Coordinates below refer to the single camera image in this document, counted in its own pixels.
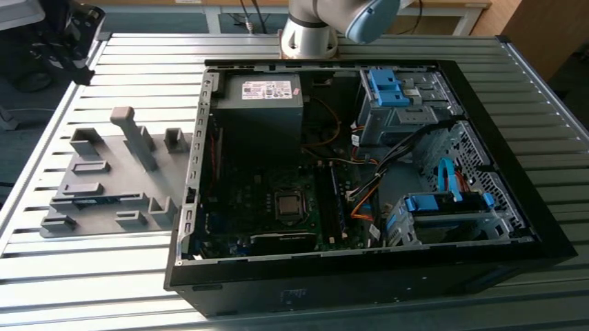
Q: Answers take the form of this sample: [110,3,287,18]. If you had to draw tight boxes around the green RAM stick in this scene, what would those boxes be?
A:
[68,194,139,207]

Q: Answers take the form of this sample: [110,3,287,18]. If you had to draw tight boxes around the black RAM slot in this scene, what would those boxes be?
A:
[315,161,333,244]

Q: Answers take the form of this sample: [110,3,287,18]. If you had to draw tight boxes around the black office chair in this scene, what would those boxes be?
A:
[0,20,70,93]

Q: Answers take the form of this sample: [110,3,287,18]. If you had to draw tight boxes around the grey stand foot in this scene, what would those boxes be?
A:
[0,105,20,131]

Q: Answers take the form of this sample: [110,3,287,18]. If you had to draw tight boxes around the grey parts rack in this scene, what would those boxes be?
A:
[40,106,194,239]

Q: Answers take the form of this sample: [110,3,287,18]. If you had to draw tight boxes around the grey power supply unit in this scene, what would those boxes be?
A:
[214,73,306,163]

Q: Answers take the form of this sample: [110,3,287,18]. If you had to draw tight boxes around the green motherboard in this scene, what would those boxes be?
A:
[202,161,383,258]

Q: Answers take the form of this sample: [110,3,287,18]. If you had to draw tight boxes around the silver CPU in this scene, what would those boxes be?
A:
[277,195,303,217]

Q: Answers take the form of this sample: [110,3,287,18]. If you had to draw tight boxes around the blue drive latch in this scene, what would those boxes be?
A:
[367,70,413,108]

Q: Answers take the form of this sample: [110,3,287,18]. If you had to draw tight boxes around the black CPU socket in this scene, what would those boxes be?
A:
[273,188,310,227]

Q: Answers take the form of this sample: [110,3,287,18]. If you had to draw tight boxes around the black graphics card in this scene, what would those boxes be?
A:
[250,230,318,256]

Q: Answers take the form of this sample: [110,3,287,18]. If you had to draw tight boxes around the grey metal drive cage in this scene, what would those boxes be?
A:
[357,68,466,148]

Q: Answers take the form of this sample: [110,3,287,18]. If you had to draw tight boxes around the hard disk in blue carrier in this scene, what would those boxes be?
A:
[403,192,497,218]

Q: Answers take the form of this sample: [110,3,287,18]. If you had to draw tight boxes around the grey metal disk bay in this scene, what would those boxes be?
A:
[383,192,534,248]

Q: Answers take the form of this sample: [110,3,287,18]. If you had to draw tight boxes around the black PC case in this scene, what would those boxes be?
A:
[164,58,578,317]

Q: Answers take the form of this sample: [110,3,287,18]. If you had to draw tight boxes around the brown wooden cabinet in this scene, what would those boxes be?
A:
[469,0,589,82]

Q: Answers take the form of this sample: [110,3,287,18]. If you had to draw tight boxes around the thin orange wire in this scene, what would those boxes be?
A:
[302,98,342,148]

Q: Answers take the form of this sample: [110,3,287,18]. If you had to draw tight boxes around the black cable bundle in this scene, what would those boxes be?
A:
[347,123,438,203]

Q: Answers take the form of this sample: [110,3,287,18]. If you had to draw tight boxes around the orange power wires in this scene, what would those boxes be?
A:
[350,198,381,221]

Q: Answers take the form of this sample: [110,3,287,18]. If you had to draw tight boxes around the white frame wooden desk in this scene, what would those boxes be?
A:
[91,0,492,35]

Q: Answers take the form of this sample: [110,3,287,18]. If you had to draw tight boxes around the blue flat data wire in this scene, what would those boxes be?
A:
[437,157,464,203]

